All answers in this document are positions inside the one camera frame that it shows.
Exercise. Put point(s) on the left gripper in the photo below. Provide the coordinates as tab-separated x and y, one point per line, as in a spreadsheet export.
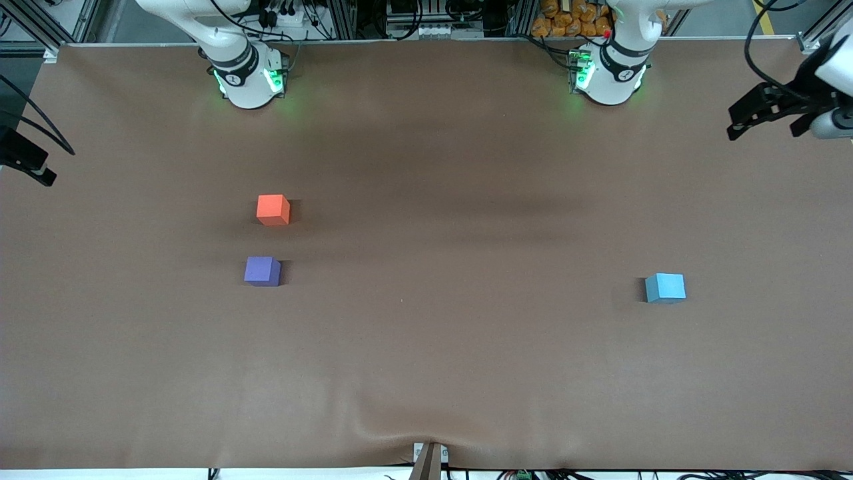
802	100

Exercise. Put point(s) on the aluminium frame profile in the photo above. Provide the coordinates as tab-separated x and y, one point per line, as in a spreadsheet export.
86	20
816	40

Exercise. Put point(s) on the purple foam block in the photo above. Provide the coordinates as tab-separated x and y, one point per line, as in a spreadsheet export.
261	270

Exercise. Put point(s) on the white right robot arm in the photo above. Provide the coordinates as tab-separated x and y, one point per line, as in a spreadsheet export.
243	83

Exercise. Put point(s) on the small green connector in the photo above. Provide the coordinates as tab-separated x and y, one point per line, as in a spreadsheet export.
523	475

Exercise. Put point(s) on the brown camera mount bracket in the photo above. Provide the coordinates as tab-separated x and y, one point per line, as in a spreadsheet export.
430	463

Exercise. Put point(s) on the pile of orange objects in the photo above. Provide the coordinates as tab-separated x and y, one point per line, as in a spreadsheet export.
566	20

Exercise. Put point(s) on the white terminal strip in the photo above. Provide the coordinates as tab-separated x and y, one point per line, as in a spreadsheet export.
426	31

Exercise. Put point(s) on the white power strip with plugs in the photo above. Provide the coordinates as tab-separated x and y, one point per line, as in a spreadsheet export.
283	16

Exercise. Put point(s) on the orange foam block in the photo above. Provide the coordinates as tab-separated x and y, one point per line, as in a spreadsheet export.
273	209

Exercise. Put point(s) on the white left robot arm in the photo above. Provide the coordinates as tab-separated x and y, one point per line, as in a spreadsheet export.
610	80

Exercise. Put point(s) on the blue foam block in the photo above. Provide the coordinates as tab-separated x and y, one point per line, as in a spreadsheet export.
665	288

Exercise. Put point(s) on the brown table mat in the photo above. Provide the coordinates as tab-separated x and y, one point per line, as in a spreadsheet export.
426	346

